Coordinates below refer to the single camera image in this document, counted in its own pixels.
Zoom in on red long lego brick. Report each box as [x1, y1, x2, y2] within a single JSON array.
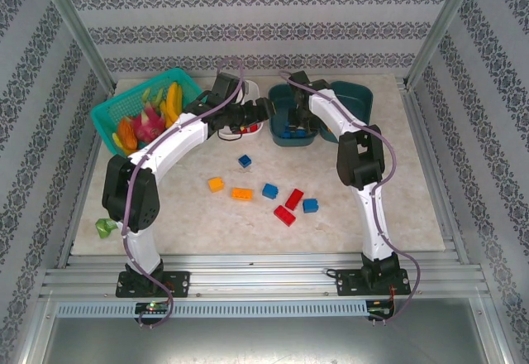
[[273, 204, 297, 228], [284, 188, 305, 210]]

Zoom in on dark teal plastic container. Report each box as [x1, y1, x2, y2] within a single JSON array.
[[267, 81, 320, 148], [318, 80, 376, 144]]

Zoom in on white plastic container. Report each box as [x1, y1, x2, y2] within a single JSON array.
[[217, 79, 268, 141]]

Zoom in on yellow toy banana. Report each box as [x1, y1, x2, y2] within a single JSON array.
[[164, 81, 183, 125]]

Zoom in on pink toy dragon fruit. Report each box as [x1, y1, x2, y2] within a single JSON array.
[[131, 106, 167, 142]]

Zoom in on orange toy fruit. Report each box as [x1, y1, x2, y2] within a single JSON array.
[[116, 117, 138, 151]]

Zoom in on teal plastic mesh basket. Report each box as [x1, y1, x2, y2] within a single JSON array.
[[90, 68, 203, 162]]

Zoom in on green toy leaf vegetable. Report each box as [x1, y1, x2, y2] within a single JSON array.
[[94, 217, 117, 239]]

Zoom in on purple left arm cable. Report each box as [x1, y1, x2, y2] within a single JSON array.
[[119, 55, 245, 330]]

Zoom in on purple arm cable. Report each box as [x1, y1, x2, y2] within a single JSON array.
[[279, 69, 422, 326], [119, 55, 245, 330]]

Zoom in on aluminium frame side rail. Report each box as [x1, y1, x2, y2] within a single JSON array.
[[401, 84, 471, 265], [56, 132, 105, 269]]

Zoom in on aluminium frame cross rails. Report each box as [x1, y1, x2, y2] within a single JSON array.
[[39, 251, 493, 299]]

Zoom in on aluminium frame post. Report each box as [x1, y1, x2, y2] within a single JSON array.
[[405, 0, 484, 89], [32, 0, 117, 94]]

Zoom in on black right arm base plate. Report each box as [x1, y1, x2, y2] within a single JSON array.
[[334, 267, 411, 298]]

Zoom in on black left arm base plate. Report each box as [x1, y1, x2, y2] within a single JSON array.
[[115, 271, 191, 299]]

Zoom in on grey slotted cable duct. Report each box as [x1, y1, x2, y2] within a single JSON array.
[[55, 299, 369, 319]]

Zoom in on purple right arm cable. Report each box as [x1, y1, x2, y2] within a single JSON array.
[[279, 69, 422, 326]]

